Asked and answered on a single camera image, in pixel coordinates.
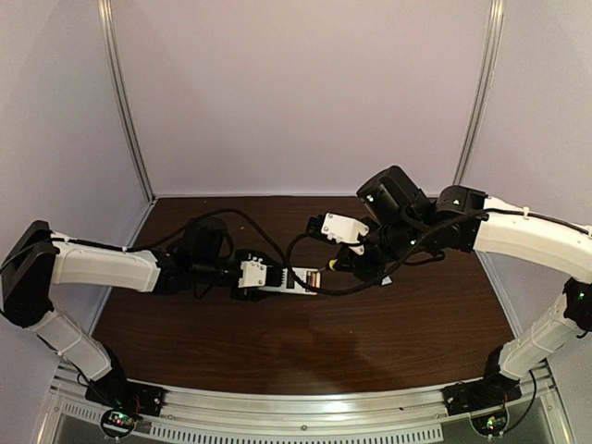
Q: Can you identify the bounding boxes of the white remote control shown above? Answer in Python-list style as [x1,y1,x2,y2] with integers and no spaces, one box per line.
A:
[259,267,321,295]

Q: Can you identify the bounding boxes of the orange batteries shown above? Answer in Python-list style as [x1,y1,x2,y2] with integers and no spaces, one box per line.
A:
[307,271,321,288]

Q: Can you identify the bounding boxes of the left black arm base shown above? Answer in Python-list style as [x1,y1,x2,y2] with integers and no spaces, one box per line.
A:
[84,348,166,417]

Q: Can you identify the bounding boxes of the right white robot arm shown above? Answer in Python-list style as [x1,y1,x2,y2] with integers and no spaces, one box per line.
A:
[321,166,591,382]

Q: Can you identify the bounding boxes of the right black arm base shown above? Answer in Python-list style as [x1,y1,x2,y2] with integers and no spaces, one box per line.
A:
[441,346,522,416]

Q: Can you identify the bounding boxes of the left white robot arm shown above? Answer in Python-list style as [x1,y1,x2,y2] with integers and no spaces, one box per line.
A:
[1,220,284,381]

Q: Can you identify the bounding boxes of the left circuit board with leds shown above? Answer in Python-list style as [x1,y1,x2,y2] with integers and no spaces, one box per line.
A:
[99,409,138,439]

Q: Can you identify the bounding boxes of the circuit board with leds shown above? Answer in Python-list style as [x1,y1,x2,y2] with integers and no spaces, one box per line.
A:
[99,409,138,439]
[470,409,509,439]

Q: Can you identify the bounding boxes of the right circuit board with leds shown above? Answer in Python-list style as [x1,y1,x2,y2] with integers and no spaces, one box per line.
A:
[470,409,509,439]

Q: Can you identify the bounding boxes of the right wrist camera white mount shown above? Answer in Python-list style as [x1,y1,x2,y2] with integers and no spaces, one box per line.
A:
[306,213,370,256]

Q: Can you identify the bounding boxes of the left black camera cable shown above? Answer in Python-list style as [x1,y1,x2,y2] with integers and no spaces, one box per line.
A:
[129,210,290,272]

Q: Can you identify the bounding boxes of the black camera cable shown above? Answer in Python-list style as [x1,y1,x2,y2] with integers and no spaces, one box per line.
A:
[284,207,491,297]
[129,210,290,272]

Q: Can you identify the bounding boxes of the right black camera cable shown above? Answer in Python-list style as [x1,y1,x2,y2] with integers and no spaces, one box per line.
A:
[284,207,491,297]

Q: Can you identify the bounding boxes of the aluminium front rail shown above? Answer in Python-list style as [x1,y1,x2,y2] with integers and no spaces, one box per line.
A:
[32,364,575,443]

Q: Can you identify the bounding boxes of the right aluminium corner post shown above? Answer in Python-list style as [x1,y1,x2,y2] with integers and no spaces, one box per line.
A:
[452,0,506,185]

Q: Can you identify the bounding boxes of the aluminium corner post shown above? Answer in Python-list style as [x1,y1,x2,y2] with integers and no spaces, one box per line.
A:
[97,0,155,204]
[452,0,506,185]

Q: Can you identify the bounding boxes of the left aluminium corner post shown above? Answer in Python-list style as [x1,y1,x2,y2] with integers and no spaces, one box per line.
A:
[97,0,155,204]

